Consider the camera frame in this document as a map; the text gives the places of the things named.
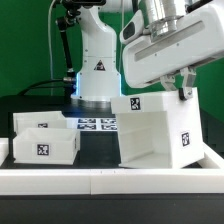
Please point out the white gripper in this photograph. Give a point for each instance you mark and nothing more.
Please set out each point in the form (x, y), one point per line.
(165, 38)

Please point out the white drawer cabinet frame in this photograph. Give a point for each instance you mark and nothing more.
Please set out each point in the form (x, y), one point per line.
(158, 130)

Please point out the white front drawer box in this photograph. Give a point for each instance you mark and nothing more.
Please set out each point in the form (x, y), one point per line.
(46, 146)

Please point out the white drawer box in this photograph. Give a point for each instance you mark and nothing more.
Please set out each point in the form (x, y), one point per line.
(46, 146)
(46, 119)

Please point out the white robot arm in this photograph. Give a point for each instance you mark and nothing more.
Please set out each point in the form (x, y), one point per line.
(98, 80)

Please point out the white rear drawer box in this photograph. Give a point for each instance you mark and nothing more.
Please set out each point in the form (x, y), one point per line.
(46, 119)

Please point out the white fiducial marker sheet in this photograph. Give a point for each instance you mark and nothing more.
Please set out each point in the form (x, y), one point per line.
(92, 124)

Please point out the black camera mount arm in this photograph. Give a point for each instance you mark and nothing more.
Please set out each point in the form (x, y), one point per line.
(73, 10)

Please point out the white fence wall frame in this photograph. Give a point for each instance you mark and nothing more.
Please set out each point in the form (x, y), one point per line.
(208, 177)

